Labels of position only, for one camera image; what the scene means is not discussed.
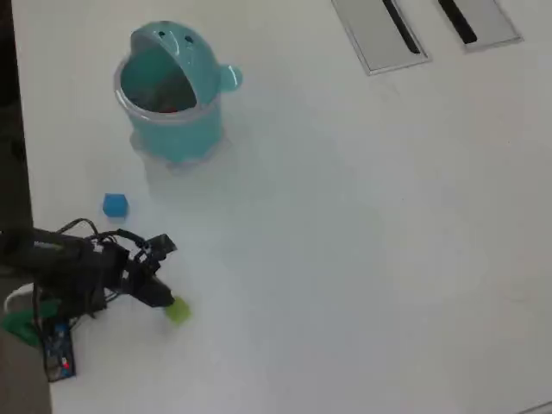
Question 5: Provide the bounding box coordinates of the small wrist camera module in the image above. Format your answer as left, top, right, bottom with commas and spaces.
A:
144, 233, 178, 262

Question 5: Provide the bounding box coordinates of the blue controller circuit board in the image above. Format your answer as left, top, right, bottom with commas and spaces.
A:
42, 321, 78, 383

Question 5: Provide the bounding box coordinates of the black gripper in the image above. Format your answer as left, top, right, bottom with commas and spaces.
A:
122, 262, 176, 308

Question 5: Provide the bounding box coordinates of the silver desk cable grommet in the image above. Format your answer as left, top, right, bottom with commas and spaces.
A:
435, 0, 525, 54
330, 0, 434, 78

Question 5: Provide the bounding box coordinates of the teal whale-shaped bin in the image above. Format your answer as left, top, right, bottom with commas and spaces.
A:
113, 20, 244, 176

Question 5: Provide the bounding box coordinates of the blue lego block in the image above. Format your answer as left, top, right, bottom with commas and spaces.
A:
102, 192, 130, 221

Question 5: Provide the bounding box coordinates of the green lego block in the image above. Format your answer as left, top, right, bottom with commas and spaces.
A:
163, 297, 193, 328

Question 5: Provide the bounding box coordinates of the black looping cable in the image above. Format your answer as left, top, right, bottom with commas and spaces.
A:
55, 217, 147, 260

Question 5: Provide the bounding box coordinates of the white rounded object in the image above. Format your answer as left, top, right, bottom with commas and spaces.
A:
3, 282, 38, 315

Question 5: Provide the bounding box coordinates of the green plastic table clamp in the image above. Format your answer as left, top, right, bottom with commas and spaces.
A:
0, 300, 60, 347

